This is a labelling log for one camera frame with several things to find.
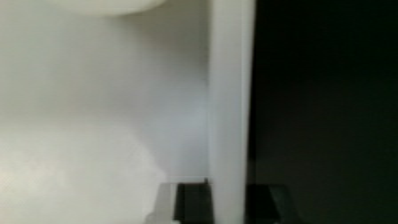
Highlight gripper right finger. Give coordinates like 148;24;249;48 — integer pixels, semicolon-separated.
246;184;303;224

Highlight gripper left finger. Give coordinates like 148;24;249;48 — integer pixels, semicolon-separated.
145;179;214;224

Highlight white square tabletop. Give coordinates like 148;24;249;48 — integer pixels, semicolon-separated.
0;0;256;224

